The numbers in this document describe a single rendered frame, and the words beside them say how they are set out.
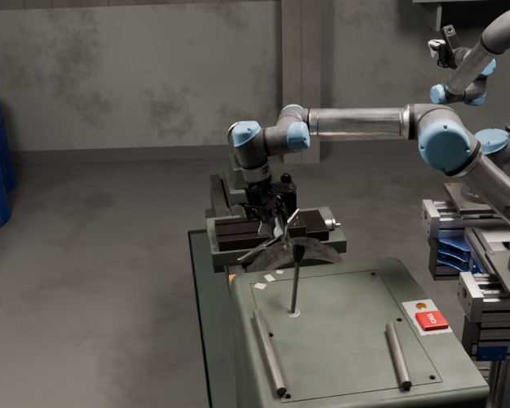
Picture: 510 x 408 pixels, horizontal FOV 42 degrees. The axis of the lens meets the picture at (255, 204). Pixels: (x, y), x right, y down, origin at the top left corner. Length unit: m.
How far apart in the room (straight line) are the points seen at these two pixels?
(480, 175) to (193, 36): 4.03
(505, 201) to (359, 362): 0.57
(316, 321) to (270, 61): 4.09
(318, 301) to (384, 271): 0.23
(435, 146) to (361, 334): 0.49
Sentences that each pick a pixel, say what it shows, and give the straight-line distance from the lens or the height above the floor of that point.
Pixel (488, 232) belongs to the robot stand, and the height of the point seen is 1.07.
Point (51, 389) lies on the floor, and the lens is 3.52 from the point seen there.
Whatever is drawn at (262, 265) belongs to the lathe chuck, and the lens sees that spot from 1.98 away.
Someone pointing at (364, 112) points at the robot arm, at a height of 1.64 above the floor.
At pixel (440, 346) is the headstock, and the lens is 1.60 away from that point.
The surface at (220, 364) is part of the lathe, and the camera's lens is 2.64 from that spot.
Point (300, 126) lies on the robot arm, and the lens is 1.72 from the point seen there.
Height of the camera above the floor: 2.23
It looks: 27 degrees down
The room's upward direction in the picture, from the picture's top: 2 degrees counter-clockwise
